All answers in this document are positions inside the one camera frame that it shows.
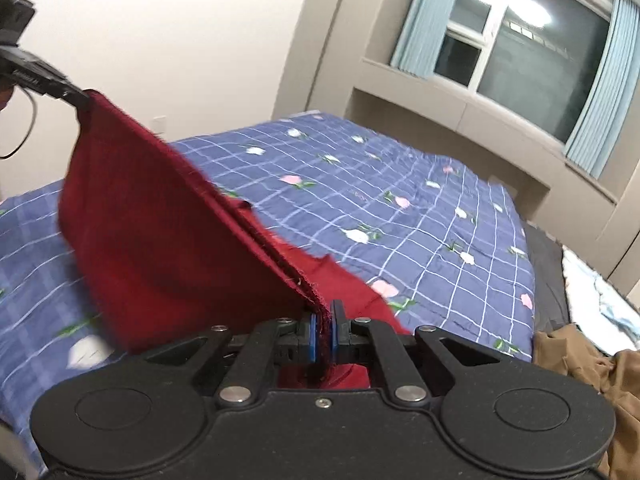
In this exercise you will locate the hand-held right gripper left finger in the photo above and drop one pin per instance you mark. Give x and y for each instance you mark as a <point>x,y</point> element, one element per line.
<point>312,340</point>

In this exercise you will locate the window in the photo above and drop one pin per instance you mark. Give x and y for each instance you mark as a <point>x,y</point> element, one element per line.
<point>530,45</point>

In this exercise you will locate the brown garment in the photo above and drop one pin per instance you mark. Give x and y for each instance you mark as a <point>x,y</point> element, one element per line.
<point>590,365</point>

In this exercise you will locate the white wall socket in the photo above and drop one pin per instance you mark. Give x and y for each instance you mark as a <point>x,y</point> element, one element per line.
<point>160,123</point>

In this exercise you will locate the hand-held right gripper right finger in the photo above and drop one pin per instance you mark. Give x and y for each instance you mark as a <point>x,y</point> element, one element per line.
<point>336,335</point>

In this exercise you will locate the light blue white cloth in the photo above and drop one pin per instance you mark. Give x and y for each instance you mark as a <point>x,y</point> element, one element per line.
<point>595,290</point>

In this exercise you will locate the beige window seat cabinet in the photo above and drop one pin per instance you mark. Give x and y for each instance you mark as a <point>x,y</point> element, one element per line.
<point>475,125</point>

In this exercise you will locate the light blue curtain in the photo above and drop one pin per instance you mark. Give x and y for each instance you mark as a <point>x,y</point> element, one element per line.
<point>420,20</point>
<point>610,90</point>

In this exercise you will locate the red long-sleeved sweater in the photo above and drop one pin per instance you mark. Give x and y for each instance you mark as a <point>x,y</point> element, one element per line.
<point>160,240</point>

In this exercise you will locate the tall beige wardrobe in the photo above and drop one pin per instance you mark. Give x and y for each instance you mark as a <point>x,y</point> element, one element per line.
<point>325,35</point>
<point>625,220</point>

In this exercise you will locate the blue checked floral quilt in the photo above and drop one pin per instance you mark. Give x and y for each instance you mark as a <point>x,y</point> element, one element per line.
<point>400,175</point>

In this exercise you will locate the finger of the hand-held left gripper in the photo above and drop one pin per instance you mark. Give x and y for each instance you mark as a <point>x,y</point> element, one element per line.
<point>70,92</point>

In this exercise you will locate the dark grey bed sheet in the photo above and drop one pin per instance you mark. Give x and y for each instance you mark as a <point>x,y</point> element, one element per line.
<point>547,270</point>

